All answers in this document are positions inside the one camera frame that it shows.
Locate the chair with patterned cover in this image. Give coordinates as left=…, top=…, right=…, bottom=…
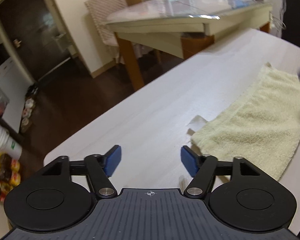
left=84, top=0, right=131, bottom=63

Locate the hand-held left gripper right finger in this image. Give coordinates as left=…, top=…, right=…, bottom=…
left=181, top=145, right=262, bottom=201

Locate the row of cans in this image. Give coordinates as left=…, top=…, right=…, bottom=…
left=19, top=84, right=39, bottom=133

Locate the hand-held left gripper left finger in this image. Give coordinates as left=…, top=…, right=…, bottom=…
left=41, top=145, right=122, bottom=198

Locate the stack of white paper cups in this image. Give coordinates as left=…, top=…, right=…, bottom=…
left=0, top=124, right=23, bottom=159

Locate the cream terry towel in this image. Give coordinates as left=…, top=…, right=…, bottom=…
left=187, top=62, right=300, bottom=182

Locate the dark glass door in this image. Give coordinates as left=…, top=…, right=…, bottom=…
left=0, top=0, right=73, bottom=81

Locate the white cabinet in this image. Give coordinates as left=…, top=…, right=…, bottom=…
left=0, top=57, right=36, bottom=136

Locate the bag of colourful snacks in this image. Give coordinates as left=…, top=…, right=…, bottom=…
left=0, top=152, right=22, bottom=203

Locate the white cable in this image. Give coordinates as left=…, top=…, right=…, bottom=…
left=269, top=12, right=287, bottom=33

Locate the glass-topped dining table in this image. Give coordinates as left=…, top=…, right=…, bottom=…
left=105, top=0, right=274, bottom=92

